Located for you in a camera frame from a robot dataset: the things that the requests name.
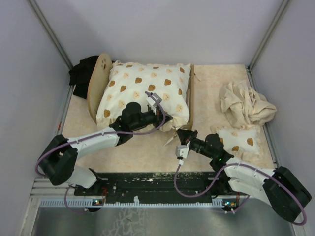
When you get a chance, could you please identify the black cloth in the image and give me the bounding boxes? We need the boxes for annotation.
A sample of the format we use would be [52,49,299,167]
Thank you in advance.
[69,56,98,99]

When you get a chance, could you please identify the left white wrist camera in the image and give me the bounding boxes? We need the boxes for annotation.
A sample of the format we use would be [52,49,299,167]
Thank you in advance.
[145,91,162,109]

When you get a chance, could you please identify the bear print white cushion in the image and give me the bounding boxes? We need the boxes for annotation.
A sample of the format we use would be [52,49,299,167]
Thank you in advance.
[95,61,193,132]

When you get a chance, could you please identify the grey slotted cable duct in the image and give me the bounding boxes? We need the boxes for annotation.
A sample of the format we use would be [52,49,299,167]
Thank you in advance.
[39,196,236,209]

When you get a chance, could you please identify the small bear print cloth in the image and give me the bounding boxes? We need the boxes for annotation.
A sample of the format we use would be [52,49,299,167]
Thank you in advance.
[211,125,263,162]

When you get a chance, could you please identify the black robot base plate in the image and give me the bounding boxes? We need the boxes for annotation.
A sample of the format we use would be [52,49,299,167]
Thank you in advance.
[74,172,236,203]

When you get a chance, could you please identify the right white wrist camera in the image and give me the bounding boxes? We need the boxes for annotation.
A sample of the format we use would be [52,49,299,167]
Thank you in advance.
[175,145,189,160]

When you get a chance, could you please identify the left aluminium corner rail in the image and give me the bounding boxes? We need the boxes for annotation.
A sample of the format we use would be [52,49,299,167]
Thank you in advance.
[31,0,74,71]

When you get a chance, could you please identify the aluminium corner rail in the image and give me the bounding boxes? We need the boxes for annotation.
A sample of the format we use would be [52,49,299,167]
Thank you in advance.
[247,0,291,72]
[31,0,74,71]

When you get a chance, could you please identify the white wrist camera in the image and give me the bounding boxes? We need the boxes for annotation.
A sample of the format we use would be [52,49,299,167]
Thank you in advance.
[175,145,189,160]
[145,91,162,109]

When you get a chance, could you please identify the cream crumpled blanket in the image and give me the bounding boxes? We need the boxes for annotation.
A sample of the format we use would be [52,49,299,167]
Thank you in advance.
[219,80,277,128]

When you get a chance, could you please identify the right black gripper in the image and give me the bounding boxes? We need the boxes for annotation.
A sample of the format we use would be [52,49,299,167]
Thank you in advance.
[177,128,215,159]

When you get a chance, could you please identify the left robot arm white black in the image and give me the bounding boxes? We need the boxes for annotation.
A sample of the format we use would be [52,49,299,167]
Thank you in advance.
[35,102,173,195]

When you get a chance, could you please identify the right aluminium corner rail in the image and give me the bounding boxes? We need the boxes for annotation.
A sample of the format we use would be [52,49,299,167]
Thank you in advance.
[247,0,291,72]

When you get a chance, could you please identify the wooden pet bed frame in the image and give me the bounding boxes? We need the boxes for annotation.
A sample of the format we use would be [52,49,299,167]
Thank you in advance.
[88,53,195,124]

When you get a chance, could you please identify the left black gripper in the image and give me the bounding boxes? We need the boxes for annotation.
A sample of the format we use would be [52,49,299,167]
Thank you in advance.
[131,106,173,131]

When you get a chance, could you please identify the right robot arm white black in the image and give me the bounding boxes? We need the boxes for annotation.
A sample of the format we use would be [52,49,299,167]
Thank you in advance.
[176,129,312,225]

